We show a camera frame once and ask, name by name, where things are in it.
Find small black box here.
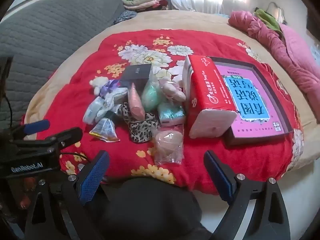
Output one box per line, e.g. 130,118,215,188
120,64,153,90

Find beige bed sheet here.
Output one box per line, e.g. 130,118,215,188
21,9,320,170

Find grey quilted cover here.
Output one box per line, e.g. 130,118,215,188
0,0,125,130

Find beige makeup sponge bag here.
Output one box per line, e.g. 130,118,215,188
152,126,185,165

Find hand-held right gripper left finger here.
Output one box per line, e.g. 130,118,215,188
24,151,110,240

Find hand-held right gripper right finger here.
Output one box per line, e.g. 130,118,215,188
203,151,292,240

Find teal tissue pack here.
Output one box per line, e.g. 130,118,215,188
157,102,186,127

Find cream plush bear pink bow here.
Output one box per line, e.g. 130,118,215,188
159,77,187,103

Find foil snack packet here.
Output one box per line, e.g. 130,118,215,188
89,117,120,142

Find grey chair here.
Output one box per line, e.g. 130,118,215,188
221,0,247,15

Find pink book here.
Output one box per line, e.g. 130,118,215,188
215,64,286,138

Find stack of folded clothes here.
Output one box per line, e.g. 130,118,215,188
121,0,172,12

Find pink makeup sponge bag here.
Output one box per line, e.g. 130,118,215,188
127,82,146,120

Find green cloth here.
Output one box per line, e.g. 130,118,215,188
254,7,284,38

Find red tissue pack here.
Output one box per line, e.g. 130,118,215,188
182,54,238,139

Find black cable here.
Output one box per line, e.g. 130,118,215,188
0,55,14,130

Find green makeup sponge bag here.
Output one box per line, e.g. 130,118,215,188
141,74,164,113

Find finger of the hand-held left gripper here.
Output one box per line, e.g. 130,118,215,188
10,127,83,155
11,119,50,140

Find leopard print scrunchie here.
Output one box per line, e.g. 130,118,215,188
117,104,159,144

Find red floral blanket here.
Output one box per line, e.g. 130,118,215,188
24,29,304,195

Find white teddy bear purple dress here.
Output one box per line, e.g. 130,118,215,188
89,76,125,99

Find pink quilt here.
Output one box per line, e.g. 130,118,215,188
229,10,320,124

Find white metal headboard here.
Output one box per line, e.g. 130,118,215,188
265,1,285,23

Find person's black trouser leg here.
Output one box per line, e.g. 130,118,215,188
86,177,225,240

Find dark patterned cloth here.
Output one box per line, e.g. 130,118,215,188
114,10,138,25

